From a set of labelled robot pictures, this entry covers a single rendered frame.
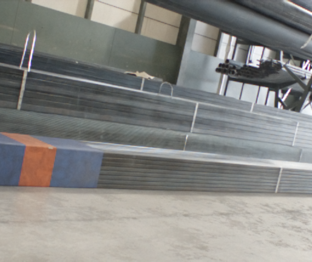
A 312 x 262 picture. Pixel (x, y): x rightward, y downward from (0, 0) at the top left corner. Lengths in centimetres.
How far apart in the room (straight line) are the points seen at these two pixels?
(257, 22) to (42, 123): 175
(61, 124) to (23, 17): 796
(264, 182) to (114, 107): 120
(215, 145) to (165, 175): 172
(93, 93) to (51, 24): 787
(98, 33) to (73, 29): 69
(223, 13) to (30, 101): 141
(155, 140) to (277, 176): 93
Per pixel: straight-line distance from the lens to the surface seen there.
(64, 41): 1170
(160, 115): 414
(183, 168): 272
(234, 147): 453
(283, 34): 435
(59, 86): 352
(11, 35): 1106
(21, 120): 314
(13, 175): 216
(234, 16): 387
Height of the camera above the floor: 50
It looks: 5 degrees down
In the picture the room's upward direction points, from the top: 12 degrees clockwise
